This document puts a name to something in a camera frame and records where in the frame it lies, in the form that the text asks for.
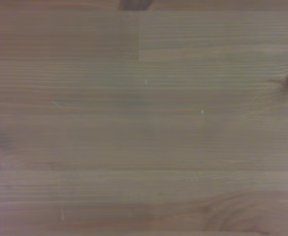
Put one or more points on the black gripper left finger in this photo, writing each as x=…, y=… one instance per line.
x=125, y=4

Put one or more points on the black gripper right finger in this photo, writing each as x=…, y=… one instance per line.
x=146, y=3

